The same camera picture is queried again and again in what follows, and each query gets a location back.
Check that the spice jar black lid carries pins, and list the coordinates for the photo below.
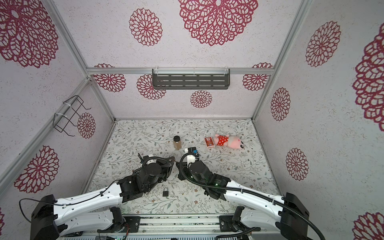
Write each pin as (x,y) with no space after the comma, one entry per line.
(177,142)

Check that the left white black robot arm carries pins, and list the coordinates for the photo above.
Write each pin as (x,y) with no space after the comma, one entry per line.
(98,210)

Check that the red playing card box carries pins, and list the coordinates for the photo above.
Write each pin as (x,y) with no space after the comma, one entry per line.
(209,142)

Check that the dark grey wall shelf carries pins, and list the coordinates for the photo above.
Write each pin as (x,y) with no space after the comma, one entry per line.
(195,80)

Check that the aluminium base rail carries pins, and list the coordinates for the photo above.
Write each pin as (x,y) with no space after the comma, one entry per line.
(179,227)

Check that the black wire wall rack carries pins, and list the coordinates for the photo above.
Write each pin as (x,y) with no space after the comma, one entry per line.
(62,119)

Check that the black padlock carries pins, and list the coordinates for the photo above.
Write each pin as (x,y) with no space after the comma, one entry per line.
(165,192)

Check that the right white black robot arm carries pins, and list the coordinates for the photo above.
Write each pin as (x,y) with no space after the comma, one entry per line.
(286,214)

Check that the pink plush toy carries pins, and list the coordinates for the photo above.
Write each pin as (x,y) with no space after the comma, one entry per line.
(232,142)

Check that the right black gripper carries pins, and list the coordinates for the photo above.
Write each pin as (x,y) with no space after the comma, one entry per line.
(183,170)

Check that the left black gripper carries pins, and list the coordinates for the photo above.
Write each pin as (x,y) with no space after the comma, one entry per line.
(167,166)

